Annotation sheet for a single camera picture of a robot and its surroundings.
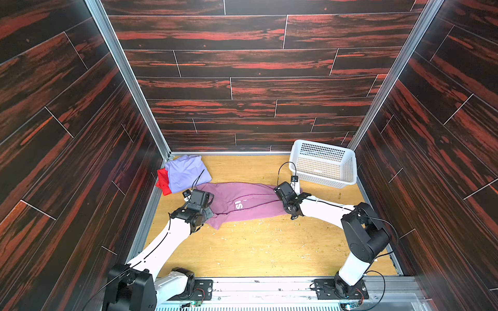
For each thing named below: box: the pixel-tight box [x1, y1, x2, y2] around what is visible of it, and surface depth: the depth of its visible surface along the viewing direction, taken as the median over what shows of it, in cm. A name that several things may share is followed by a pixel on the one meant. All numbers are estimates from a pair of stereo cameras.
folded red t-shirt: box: [155, 167, 172, 197], surface depth 104 cm
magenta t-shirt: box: [194, 182, 288, 230], surface depth 101 cm
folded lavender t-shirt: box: [164, 154, 213, 194], surface depth 107 cm
